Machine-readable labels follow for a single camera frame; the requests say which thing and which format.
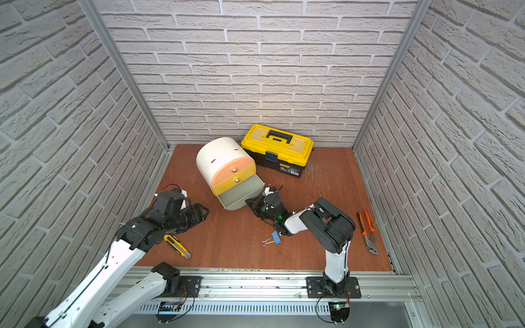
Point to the circuit board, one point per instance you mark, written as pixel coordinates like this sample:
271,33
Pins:
339,312
169,311

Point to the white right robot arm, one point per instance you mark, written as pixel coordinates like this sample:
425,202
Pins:
329,225

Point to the aluminium rail frame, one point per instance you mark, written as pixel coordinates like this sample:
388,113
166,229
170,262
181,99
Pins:
239,292

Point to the yellow drawer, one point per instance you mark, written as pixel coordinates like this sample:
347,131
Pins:
232,181

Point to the yellow black toolbox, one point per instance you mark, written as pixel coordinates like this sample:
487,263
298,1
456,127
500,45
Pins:
282,151

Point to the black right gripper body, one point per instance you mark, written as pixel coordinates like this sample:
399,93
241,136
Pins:
262,211

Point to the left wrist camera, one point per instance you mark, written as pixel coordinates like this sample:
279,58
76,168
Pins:
167,206

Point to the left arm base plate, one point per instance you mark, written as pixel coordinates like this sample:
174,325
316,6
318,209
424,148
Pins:
178,286

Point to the orange top drawer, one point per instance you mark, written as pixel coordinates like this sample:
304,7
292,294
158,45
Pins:
232,167

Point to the grey bottom drawer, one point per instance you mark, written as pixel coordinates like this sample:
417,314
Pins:
236,197

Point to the blue binder clip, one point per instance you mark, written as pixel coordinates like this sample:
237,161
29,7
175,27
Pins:
273,239

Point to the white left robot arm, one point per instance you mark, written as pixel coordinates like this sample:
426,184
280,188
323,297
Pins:
86,305

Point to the yellow utility knife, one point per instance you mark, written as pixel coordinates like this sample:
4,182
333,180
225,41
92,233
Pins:
177,245

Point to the round white drawer cabinet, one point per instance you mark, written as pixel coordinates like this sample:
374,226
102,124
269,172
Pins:
216,153

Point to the orange handled pliers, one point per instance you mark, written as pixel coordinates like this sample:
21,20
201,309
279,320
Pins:
367,231

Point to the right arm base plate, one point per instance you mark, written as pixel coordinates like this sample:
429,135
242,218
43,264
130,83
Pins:
318,287

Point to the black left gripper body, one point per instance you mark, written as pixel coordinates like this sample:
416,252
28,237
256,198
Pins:
193,214

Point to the right circuit board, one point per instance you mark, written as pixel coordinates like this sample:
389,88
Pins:
339,312

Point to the left circuit board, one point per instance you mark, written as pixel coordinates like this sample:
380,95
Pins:
169,311

